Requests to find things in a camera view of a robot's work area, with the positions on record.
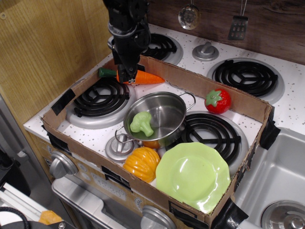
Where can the orange toy pumpkin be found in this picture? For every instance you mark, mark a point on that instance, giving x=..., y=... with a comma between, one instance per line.
x=143, y=163

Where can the orange object bottom left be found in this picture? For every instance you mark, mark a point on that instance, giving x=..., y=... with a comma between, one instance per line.
x=49, y=217

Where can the right silver oven knob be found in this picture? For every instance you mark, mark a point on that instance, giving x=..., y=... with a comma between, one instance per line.
x=153, y=218

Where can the left silver oven knob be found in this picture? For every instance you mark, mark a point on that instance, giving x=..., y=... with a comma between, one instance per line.
x=61, y=165

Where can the silver toy sink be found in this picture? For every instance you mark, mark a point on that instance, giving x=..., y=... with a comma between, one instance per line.
x=276, y=174

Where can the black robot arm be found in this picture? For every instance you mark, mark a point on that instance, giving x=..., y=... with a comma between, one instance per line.
x=124, y=14

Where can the silver sink drain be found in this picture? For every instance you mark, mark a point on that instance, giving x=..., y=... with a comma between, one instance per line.
x=283, y=215

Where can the red toy tomato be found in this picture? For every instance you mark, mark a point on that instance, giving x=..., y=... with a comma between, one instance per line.
x=218, y=101

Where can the hanging steel spatula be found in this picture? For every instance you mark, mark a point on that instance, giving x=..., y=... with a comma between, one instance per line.
x=239, y=24

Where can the silver stovetop knob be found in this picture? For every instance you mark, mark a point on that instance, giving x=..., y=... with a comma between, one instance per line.
x=205, y=52
x=119, y=147

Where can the small steel pot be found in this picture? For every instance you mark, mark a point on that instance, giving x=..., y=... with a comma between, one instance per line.
x=167, y=123

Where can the silver back stovetop knob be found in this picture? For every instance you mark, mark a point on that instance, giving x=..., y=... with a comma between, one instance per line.
x=205, y=52

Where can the silver oven knob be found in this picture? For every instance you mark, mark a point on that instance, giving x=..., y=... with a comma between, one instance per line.
x=61, y=165
x=153, y=218

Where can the front left black burner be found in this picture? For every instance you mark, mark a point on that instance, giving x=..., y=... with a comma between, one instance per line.
x=102, y=105

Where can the orange toy carrot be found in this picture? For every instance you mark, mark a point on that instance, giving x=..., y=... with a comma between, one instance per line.
x=141, y=77

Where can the hanging steel slotted spoon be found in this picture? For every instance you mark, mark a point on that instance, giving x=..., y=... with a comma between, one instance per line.
x=189, y=16

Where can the brown cardboard fence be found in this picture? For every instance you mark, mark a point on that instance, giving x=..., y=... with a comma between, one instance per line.
x=243, y=103

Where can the green plastic plate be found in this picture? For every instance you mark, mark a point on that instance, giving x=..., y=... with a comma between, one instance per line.
x=194, y=174

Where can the silver oven door handle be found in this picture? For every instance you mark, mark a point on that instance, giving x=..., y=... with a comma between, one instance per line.
x=96, y=209

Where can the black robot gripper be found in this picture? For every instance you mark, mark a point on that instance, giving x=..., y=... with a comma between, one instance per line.
x=127, y=46

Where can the green toy broccoli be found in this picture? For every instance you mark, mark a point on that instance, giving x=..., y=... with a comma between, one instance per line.
x=141, y=123

